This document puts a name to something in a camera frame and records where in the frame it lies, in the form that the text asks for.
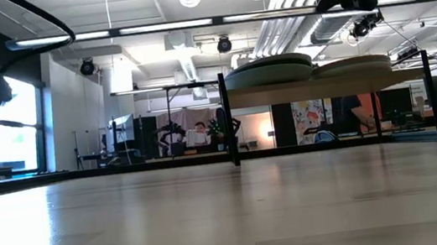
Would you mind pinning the black plate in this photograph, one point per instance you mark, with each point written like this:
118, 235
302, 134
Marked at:
271, 61

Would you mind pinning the light grey speckled plate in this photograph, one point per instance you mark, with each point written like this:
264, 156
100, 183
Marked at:
269, 80

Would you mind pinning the pale green plate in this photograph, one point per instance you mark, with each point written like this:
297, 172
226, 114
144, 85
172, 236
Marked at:
237, 74

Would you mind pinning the black background robot arm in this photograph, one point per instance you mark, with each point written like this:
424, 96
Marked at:
171, 131

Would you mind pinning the person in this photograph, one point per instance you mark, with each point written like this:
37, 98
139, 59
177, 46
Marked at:
200, 126
348, 111

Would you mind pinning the black ceiling spotlight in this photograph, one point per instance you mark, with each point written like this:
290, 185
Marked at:
87, 68
224, 45

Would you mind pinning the colourful floral poster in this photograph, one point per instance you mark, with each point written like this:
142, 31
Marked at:
309, 119

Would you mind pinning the black pillar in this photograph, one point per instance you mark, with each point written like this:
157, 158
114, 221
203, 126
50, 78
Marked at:
283, 122

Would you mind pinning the potted green plant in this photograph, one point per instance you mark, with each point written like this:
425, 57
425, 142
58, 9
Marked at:
215, 127

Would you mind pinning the long ceiling light fixture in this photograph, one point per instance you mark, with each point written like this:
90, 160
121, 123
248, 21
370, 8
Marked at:
147, 28

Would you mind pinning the computer monitor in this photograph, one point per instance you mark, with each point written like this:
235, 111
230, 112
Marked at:
124, 128

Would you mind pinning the large window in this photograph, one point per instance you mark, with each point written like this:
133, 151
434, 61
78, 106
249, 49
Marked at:
10, 145

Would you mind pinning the black ceiling camera cluster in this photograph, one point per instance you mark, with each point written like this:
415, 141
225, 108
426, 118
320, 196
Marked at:
366, 25

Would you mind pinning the black mounted camera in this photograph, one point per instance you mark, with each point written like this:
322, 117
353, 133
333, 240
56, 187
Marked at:
408, 54

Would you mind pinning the wooden shelf with black frame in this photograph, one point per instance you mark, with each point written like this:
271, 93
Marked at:
303, 91

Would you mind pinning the orange wall panel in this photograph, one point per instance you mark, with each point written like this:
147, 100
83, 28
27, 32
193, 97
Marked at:
368, 100

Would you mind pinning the black aluminium rig frame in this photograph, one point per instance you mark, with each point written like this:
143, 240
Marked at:
81, 174

